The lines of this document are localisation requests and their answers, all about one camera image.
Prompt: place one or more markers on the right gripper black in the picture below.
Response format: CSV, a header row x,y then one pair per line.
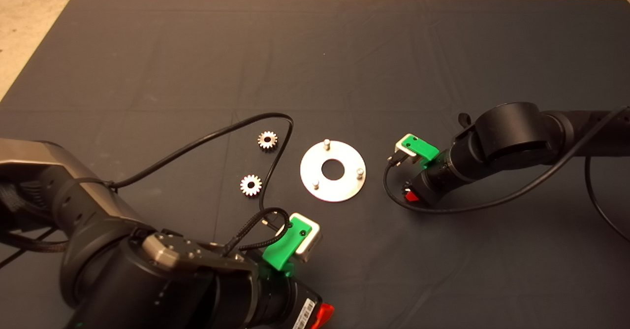
x,y
443,181

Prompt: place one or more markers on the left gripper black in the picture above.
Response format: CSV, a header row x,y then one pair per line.
x,y
285,304

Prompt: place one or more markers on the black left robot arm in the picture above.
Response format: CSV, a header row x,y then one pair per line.
x,y
123,279

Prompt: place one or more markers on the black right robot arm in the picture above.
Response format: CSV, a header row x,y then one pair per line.
x,y
517,132

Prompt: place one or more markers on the round metal carrier plate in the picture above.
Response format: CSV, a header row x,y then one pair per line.
x,y
315,166

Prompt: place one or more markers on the dark grey table cloth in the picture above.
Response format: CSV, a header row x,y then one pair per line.
x,y
393,73

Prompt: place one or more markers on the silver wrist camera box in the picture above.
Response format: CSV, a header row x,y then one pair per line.
x,y
401,151
310,243

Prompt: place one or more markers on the bright green camera mount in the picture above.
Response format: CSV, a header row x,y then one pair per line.
x,y
283,247
418,147

